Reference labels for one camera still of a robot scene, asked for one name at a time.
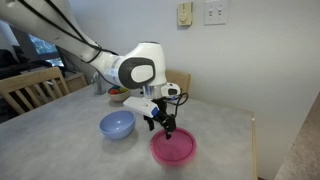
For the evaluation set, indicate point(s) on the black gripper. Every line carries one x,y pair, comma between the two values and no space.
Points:
161,108

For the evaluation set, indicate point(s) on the pink plastic plate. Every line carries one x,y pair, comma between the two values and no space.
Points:
176,148

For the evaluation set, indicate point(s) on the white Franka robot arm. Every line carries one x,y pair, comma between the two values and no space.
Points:
100,61

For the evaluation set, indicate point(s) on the blue plastic bowl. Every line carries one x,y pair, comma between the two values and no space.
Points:
116,128

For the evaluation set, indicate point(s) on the beige bowl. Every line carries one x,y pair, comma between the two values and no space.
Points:
118,97

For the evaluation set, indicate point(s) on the wooden chair with slatted back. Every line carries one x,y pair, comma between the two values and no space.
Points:
23,83
180,80

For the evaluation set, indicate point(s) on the yellow toy ball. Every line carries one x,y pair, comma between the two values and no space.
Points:
123,89

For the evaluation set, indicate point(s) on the red toy ball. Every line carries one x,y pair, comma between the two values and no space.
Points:
114,91

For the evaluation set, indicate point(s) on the silver metal bottle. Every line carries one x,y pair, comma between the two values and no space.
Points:
98,85

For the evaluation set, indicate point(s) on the bright window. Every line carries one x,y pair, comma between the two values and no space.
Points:
45,46

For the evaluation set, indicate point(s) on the speckled stone countertop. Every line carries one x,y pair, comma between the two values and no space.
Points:
303,150

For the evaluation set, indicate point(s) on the beige wall thermostat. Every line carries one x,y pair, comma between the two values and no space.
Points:
185,14

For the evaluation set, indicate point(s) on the white light switch plate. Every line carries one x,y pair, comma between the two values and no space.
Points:
216,12

